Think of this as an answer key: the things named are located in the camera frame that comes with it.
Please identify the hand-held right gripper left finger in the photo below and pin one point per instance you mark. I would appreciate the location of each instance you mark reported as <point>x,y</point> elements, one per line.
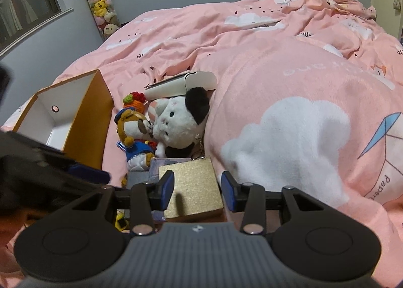
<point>167,188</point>

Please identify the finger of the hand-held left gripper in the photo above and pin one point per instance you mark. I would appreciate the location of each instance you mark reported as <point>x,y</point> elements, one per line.
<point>89,174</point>

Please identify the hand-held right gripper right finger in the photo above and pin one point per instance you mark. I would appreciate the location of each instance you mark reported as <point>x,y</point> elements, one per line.
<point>227,192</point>

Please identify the gold glitter box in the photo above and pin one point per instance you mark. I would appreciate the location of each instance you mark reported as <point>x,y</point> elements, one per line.
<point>195,187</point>

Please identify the white wooden storage box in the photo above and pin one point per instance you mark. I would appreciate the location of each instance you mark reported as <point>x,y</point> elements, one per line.
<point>91,124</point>

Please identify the brown bear plush blue outfit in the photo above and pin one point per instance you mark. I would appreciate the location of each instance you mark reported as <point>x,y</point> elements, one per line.
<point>132,124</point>

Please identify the white oblong case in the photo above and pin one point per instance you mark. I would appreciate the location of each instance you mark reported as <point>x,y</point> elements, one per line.
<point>176,86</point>

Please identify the grey box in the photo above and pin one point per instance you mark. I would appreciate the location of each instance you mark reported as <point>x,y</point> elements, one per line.
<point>138,176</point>

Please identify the small yellow toy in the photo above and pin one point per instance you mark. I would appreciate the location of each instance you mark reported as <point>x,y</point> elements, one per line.
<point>121,222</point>

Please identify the white and black cat plush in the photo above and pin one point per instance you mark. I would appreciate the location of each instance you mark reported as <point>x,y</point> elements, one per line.
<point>176,124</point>

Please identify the pink striped plush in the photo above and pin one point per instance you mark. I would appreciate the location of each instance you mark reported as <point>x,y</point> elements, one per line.
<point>153,111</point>

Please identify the crochet orange carrot toy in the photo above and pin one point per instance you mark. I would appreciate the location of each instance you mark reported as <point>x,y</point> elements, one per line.
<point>137,104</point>

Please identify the pink cloud print blanket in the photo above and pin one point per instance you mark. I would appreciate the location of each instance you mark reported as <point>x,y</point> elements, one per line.
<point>283,55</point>

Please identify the hanging column of plush toys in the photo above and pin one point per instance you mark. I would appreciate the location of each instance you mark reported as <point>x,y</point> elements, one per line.
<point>100,8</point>

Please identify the small hanging door tag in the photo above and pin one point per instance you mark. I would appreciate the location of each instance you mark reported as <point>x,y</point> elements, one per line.
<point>396,1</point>

